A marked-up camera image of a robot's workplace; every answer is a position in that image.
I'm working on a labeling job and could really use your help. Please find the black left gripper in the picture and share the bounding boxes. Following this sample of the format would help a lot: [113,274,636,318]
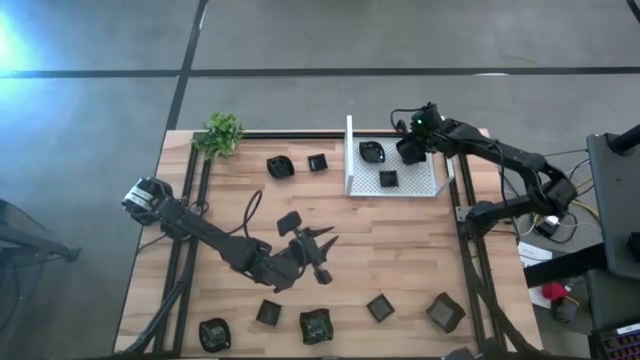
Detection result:
[288,226,340,286]

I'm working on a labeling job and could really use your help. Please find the black cup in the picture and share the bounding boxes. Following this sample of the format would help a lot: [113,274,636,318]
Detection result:
[396,135,427,166]

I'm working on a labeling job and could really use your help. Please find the black wavy square plate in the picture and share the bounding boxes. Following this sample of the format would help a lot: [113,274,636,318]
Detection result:
[298,307,335,346]
[425,292,467,335]

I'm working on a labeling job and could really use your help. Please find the white perforated metal rack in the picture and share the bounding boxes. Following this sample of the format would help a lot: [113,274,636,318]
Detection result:
[343,114,457,198]

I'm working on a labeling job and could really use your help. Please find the green plant in white pot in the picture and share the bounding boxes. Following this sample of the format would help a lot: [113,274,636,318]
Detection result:
[192,111,246,161]

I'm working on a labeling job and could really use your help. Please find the black white power adapter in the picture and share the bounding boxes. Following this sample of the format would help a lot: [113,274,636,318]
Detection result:
[534,214,564,239]

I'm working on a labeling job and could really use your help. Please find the white paper sheet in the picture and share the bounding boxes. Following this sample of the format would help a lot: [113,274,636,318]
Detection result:
[516,240,554,269]

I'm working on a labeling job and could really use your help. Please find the black desk beam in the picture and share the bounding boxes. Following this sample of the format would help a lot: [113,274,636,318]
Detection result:
[523,243,609,289]

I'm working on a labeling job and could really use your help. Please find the black pole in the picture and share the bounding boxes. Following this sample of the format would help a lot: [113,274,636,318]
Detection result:
[607,123,640,156]

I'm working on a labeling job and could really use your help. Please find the dark grey cabinet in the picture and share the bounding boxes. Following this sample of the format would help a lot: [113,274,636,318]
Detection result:
[585,130,640,280]

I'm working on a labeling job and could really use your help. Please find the red small object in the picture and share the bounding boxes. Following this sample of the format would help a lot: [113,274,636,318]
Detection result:
[541,282,570,302]

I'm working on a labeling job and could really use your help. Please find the grey small object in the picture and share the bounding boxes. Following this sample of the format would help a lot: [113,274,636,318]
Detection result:
[552,298,581,324]

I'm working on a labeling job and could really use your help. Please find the dark grey box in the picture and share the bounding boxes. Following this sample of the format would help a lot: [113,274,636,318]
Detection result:
[585,269,640,331]

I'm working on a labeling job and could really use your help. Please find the dark metal stand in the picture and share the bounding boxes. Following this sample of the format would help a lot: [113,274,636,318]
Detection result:
[0,198,82,360]

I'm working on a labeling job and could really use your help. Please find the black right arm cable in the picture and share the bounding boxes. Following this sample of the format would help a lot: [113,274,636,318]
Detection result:
[390,106,419,136]

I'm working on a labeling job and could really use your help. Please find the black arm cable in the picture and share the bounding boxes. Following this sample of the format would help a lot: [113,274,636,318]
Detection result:
[390,106,419,136]
[224,188,264,237]

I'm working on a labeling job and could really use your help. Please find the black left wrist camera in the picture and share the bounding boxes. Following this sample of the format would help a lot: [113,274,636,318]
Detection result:
[276,210,303,238]

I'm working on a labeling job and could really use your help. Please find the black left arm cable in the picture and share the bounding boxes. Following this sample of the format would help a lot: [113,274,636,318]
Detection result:
[224,188,264,237]

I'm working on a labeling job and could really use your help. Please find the thin grey wire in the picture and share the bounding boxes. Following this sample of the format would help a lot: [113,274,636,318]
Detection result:
[542,147,589,158]

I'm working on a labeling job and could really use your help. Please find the yellow cable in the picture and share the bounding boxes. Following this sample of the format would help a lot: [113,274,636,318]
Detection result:
[572,175,601,226]

